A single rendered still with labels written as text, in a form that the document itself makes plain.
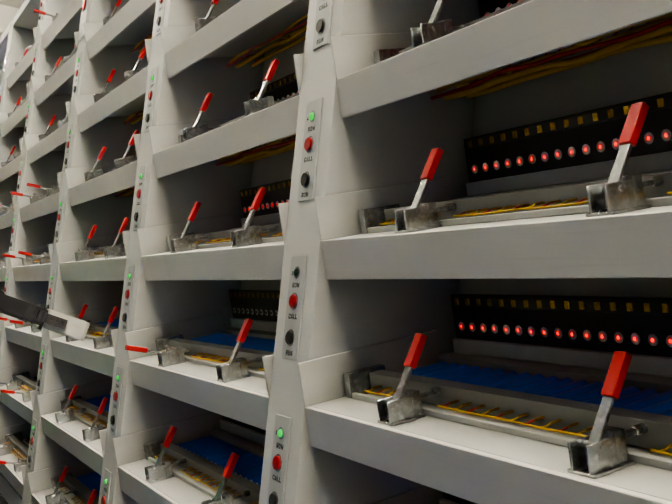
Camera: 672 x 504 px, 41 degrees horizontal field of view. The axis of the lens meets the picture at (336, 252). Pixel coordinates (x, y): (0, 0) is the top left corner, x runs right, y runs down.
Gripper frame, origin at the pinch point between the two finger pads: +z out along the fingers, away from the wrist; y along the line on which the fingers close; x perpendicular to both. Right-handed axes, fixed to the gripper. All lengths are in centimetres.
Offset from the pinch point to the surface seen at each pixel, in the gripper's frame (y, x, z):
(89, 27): -85, 76, -2
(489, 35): 83, 33, 8
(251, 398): 39.3, -2.6, 16.8
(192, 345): -0.7, 3.6, 21.6
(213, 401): 25.1, -4.3, 17.9
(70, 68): -104, 70, 0
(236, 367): 28.1, 1.0, 18.3
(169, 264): -0.2, 15.0, 13.0
